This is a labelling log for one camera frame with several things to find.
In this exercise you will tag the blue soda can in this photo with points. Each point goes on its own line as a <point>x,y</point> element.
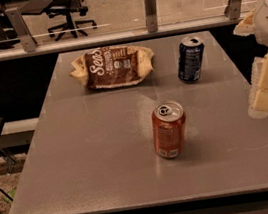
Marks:
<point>190,59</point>

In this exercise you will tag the red coke can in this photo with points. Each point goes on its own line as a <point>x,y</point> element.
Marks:
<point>168,123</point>

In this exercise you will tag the left metal railing post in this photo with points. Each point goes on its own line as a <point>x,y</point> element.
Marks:
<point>16,19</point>

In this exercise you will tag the brown chip bag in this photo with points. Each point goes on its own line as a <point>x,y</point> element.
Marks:
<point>112,67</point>

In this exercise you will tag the middle metal railing post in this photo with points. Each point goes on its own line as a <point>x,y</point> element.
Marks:
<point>151,15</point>

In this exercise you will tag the black office chair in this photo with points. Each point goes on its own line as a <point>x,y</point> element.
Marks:
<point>66,8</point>

